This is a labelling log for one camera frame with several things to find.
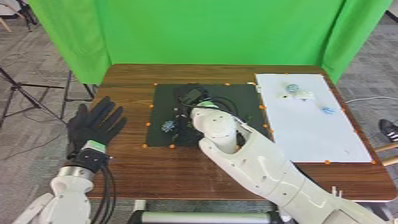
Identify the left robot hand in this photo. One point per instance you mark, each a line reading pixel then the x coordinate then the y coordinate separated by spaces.
pixel 94 123

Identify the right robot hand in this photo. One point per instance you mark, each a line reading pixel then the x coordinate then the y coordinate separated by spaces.
pixel 181 90

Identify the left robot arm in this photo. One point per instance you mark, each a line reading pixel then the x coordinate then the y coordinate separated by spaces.
pixel 68 186

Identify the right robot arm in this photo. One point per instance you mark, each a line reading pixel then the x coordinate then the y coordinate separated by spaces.
pixel 259 166

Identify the dark mat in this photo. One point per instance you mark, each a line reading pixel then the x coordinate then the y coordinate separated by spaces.
pixel 160 106

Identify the black tripod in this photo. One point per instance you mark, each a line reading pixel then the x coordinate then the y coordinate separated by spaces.
pixel 23 96

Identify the white flower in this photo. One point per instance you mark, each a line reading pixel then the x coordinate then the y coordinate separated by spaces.
pixel 286 97
pixel 304 95

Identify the white sheet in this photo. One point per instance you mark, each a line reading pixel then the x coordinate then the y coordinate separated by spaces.
pixel 307 133

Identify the pale grey bar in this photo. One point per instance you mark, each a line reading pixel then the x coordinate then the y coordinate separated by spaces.
pixel 206 218

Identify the person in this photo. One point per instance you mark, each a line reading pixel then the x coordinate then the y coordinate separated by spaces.
pixel 387 130

